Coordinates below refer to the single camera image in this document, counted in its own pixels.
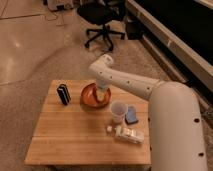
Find clear plastic water bottle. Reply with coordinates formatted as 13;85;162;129
106;125;144;143

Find black box on floor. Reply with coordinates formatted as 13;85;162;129
125;22;143;40

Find clear plastic cup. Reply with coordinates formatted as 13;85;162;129
109;101;128;124

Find wooden table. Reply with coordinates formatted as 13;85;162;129
25;80;151;165

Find black whiteboard eraser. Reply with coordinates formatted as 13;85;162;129
57;84;71;105

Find white device on floor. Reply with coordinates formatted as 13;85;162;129
47;0;81;11

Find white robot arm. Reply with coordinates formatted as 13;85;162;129
89;54;208;171

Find long beige counter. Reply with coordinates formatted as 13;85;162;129
126;0;213;92

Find orange bowl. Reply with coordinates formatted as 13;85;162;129
81;83;111;108

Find black office chair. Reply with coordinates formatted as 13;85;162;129
77;0;125;51

